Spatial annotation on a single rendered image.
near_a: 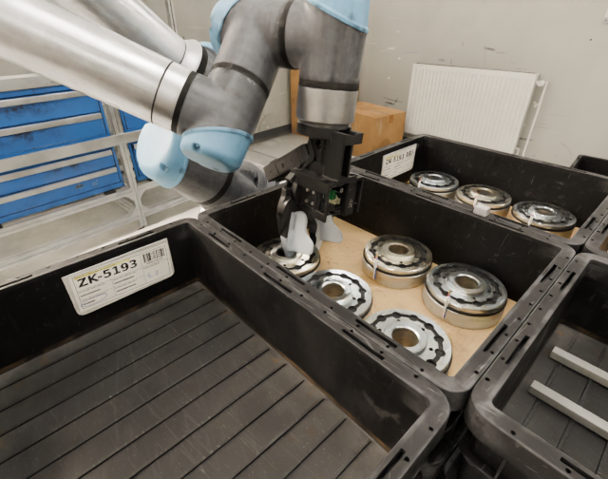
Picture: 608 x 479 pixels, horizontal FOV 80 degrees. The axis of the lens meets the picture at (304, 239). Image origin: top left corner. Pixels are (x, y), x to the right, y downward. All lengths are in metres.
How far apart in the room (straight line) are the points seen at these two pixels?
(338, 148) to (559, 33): 3.12
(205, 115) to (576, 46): 3.22
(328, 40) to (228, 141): 0.15
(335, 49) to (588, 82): 3.12
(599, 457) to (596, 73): 3.17
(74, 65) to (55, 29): 0.03
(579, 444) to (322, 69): 0.46
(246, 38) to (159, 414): 0.42
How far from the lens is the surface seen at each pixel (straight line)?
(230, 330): 0.49
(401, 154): 0.85
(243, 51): 0.48
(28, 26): 0.49
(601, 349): 0.58
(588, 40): 3.49
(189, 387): 0.44
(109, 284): 0.52
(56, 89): 2.18
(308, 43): 0.46
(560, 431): 0.47
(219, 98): 0.45
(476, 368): 0.34
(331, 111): 0.46
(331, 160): 0.47
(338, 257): 0.60
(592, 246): 0.57
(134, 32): 0.66
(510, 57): 3.59
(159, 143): 0.68
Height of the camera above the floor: 1.17
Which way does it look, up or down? 32 degrees down
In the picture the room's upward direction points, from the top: straight up
